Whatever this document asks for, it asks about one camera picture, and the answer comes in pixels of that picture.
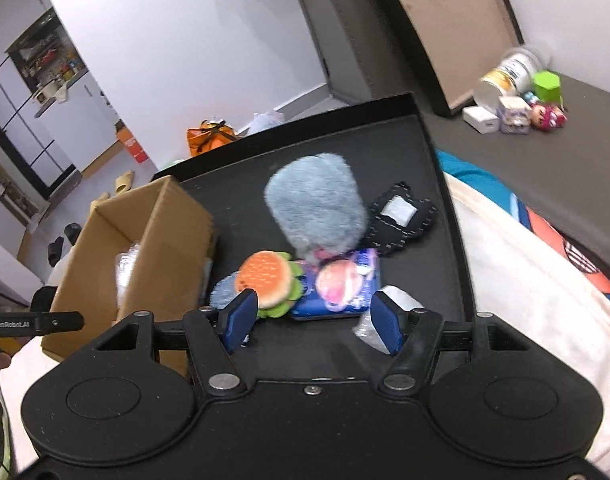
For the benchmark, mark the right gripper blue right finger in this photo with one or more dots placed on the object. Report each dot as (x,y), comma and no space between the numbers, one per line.
(390,322)

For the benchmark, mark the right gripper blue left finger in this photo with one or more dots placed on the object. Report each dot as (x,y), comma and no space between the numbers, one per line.
(237,319)

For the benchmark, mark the white soft bundle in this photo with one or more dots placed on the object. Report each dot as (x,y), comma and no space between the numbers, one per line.
(365,330)

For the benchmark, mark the blue tissue packet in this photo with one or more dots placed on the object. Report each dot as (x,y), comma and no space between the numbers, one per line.
(338,288)

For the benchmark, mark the burger plush toy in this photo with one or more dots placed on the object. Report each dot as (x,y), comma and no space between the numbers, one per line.
(275,277)

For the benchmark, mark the black stitched fabric patch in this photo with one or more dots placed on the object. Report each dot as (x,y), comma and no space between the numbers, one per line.
(396,219)

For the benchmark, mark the brown cardboard box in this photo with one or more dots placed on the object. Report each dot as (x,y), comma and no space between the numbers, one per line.
(177,240)

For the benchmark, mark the clear bag of white beads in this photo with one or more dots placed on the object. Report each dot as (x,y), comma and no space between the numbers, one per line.
(124,266)

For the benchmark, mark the grey-blue fluffy plush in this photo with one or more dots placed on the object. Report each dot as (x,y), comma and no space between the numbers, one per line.
(316,203)

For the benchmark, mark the blue knitted cloth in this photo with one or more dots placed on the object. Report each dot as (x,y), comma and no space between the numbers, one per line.
(223,292)

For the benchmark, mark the black slipper pair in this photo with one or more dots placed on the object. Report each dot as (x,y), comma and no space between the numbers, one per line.
(55,248)

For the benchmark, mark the white blanket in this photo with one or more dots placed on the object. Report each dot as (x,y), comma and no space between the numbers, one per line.
(529,285)

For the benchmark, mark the yellow slipper right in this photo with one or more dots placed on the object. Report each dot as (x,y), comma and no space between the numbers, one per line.
(124,182)

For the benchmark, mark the orange paper bag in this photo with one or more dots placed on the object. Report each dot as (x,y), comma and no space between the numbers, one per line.
(209,135)

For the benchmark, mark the white plastic bag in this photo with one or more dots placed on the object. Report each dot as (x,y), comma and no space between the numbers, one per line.
(265,121)

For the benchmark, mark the white kitchen cabinet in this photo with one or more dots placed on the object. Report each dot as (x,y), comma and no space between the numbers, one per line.
(84,125)

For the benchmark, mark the orange cardboard carton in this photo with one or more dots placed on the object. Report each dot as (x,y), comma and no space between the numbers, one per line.
(133,147)

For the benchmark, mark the small white charger box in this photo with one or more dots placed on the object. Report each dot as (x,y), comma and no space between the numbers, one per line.
(482,120)

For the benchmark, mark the grey low table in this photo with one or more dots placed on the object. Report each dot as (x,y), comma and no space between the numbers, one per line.
(564,175)

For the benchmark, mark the red pink figurine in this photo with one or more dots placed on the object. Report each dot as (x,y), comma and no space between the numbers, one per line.
(547,117)

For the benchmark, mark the grey door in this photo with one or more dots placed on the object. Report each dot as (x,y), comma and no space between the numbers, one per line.
(357,49)

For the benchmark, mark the white yellow canister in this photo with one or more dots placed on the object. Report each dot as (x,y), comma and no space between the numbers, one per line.
(513,76)

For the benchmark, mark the green hexagonal box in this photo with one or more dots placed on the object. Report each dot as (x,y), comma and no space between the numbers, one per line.
(547,86)

